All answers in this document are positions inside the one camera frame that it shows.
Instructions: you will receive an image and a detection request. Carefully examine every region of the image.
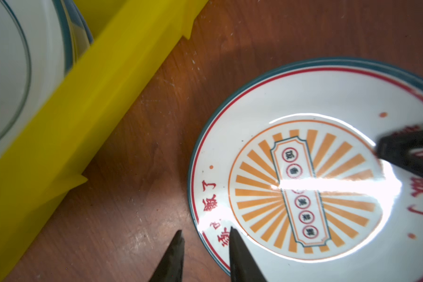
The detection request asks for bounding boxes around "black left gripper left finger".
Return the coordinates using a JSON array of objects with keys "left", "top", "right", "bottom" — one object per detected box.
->
[{"left": 149, "top": 230, "right": 185, "bottom": 282}]

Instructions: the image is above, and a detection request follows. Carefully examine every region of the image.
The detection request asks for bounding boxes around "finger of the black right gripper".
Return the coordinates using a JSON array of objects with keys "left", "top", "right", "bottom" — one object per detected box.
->
[{"left": 376, "top": 124, "right": 423, "bottom": 178}]

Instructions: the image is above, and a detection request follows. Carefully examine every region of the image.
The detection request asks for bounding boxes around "yellow plastic bin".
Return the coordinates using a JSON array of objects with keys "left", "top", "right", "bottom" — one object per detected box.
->
[{"left": 0, "top": 1, "right": 206, "bottom": 281}]

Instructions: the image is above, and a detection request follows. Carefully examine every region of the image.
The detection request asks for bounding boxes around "white plate teal quatrefoil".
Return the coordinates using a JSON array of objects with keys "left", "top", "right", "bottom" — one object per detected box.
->
[{"left": 0, "top": 1, "right": 94, "bottom": 157}]

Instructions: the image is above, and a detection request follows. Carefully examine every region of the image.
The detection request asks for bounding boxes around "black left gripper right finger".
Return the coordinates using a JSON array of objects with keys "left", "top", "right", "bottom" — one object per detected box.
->
[{"left": 229, "top": 227, "right": 267, "bottom": 282}]

